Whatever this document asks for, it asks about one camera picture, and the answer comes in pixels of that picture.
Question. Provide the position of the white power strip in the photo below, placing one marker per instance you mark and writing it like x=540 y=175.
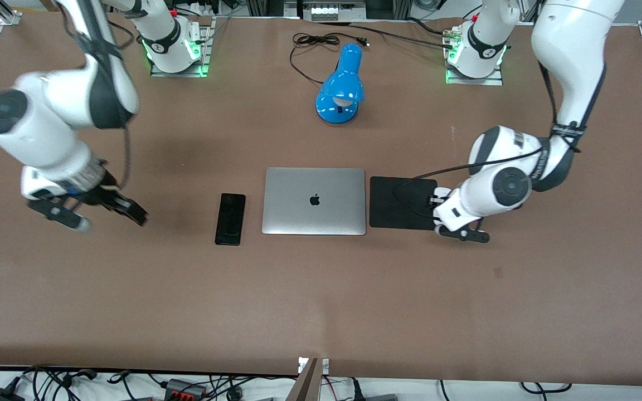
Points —
x=331 y=12

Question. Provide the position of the black orange connector box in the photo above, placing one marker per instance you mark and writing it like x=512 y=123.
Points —
x=186 y=389

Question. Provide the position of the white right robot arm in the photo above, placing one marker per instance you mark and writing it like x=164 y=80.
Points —
x=48 y=111

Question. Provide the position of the aluminium post with bracket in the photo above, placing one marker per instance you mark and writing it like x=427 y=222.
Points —
x=311 y=381

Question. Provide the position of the silver laptop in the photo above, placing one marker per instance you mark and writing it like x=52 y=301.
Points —
x=314 y=201

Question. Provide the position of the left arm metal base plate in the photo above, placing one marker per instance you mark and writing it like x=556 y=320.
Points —
x=494 y=79

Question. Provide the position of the black power adapter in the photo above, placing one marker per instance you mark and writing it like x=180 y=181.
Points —
x=2 y=394

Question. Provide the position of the black power plug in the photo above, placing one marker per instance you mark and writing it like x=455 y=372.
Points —
x=356 y=389

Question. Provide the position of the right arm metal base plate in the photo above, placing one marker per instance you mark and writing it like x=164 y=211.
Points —
x=204 y=61

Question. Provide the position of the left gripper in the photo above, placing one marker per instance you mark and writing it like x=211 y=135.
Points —
x=430 y=199

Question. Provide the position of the black mouse pad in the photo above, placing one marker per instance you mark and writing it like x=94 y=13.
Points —
x=388 y=211

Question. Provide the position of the black smartphone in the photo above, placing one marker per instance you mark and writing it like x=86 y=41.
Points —
x=230 y=219

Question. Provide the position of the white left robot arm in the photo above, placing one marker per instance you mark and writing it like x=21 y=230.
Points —
x=572 y=55

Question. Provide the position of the blue desk lamp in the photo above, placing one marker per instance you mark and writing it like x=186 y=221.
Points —
x=340 y=83

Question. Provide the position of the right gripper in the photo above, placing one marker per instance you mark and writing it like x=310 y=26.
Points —
x=105 y=195

